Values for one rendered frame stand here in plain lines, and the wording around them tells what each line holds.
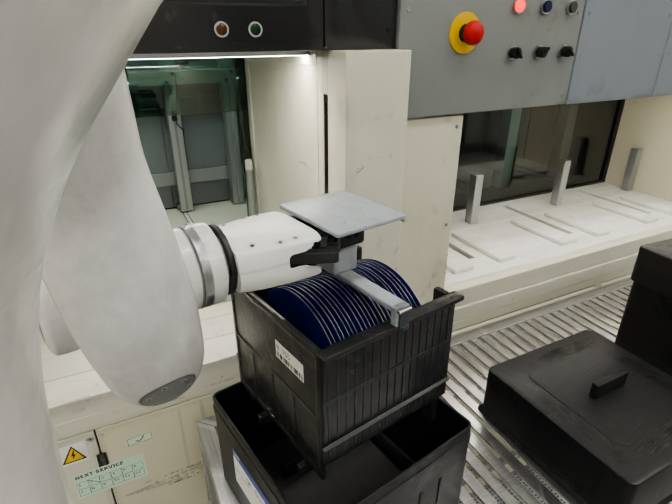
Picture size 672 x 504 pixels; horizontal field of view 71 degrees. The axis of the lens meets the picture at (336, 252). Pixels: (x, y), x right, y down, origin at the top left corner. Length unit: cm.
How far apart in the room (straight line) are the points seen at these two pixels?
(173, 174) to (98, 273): 137
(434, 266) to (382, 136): 36
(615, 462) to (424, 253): 50
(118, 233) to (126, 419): 68
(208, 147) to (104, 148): 141
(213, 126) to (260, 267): 126
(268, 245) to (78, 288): 20
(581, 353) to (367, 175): 54
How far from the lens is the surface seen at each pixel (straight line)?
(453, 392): 103
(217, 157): 172
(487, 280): 122
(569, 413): 90
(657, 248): 120
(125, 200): 33
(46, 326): 43
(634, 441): 90
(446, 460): 72
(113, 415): 96
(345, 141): 79
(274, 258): 47
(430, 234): 102
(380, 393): 57
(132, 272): 33
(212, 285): 45
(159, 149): 168
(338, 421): 55
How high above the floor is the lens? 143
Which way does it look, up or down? 25 degrees down
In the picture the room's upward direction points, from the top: straight up
